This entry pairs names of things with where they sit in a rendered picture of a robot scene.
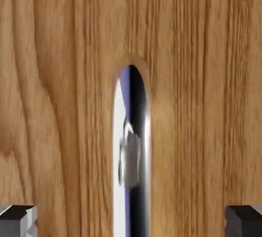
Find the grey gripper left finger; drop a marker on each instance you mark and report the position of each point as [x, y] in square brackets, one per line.
[14, 222]

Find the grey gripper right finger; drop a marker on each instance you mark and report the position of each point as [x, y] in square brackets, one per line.
[244, 223]

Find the light wood drawer front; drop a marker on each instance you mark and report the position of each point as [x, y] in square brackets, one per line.
[61, 89]

